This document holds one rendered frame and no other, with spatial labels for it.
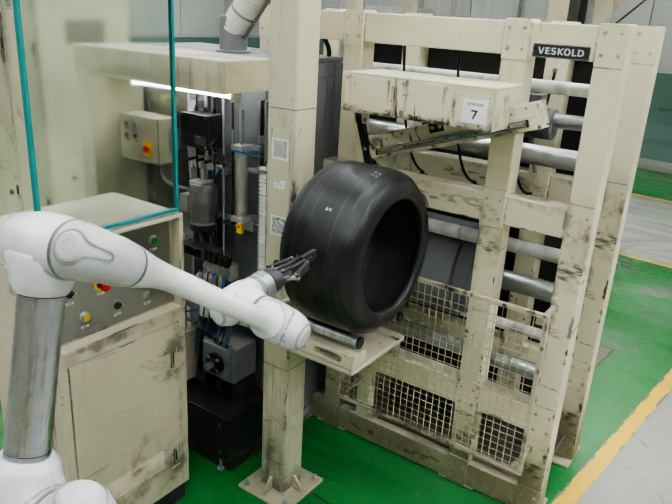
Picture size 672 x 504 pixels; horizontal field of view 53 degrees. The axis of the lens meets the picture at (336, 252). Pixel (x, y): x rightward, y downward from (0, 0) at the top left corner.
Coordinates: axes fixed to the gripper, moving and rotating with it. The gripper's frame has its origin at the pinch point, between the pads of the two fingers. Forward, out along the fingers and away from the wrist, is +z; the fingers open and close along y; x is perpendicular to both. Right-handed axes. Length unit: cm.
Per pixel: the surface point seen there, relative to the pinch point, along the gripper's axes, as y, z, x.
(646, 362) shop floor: -72, 246, 160
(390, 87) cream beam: 5, 57, -42
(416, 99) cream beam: -6, 57, -39
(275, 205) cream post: 35.0, 25.2, -1.3
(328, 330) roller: 2.8, 12.6, 35.5
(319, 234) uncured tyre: 0.3, 6.6, -5.3
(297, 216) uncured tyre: 10.9, 8.7, -8.4
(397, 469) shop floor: -2, 55, 134
